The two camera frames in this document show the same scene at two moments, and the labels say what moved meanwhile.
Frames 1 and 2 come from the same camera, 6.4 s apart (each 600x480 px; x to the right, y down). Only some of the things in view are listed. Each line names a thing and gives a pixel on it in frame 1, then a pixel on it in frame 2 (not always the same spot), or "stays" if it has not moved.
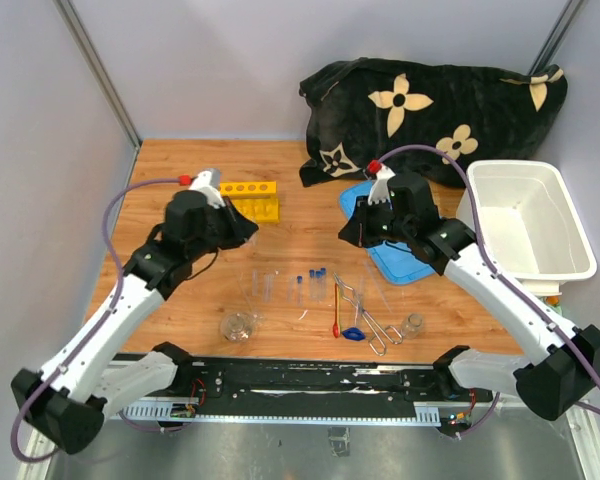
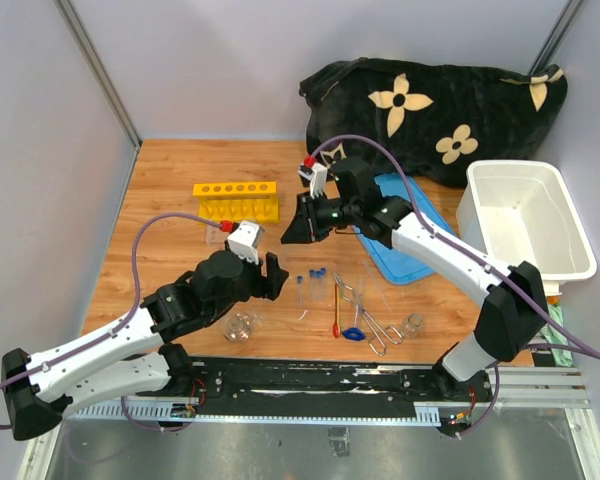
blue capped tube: x=319 y=276 stays
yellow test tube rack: x=257 y=200 stays
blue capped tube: x=299 y=281 stays
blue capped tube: x=312 y=275 stays
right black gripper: x=356 y=229 to x=304 y=227
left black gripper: x=241 y=228 to x=273 y=270
